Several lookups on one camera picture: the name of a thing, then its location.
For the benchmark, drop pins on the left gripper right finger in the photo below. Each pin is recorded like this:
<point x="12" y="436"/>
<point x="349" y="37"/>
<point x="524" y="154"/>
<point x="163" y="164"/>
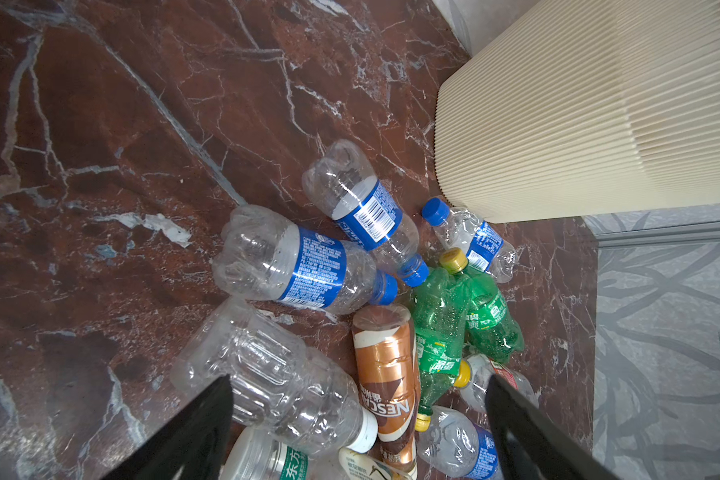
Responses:
<point x="529" y="445"/>

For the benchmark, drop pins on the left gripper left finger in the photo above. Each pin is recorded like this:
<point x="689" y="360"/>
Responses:
<point x="191" y="445"/>

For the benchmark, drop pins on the clear bottle green label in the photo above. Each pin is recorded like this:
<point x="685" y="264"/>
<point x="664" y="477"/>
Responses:
<point x="256" y="454"/>

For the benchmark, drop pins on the clear bottle blue label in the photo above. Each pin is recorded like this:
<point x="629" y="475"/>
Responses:
<point x="267" y="257"/>
<point x="344" y="186"/>
<point x="457" y="447"/>

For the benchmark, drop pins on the large clear bottle white cap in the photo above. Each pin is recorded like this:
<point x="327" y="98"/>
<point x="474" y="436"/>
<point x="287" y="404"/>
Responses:
<point x="280" y="384"/>

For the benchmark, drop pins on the cream ribbed waste bin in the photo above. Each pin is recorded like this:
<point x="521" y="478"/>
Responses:
<point x="584" y="108"/>

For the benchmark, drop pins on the green bottle yellow cap right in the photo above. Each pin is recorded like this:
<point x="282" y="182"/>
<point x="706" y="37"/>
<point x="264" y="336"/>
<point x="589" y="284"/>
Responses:
<point x="491" y="330"/>

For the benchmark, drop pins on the green bottle yellow cap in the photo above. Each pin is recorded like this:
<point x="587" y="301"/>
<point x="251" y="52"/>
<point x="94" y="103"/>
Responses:
<point x="439" y="319"/>
<point x="491" y="330"/>

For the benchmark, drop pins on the green bottle yellow cap left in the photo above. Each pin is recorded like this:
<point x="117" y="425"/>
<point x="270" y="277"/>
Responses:
<point x="439" y="319"/>

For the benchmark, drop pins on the brown Nescafe coffee bottle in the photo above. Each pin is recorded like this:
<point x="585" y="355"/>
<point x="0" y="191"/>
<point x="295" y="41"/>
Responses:
<point x="388" y="376"/>

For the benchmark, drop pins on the small bottle blue cap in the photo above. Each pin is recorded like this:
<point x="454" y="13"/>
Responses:
<point x="458" y="227"/>

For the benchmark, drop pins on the aluminium frame bar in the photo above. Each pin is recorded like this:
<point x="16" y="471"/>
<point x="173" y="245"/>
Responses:
<point x="700" y="233"/>

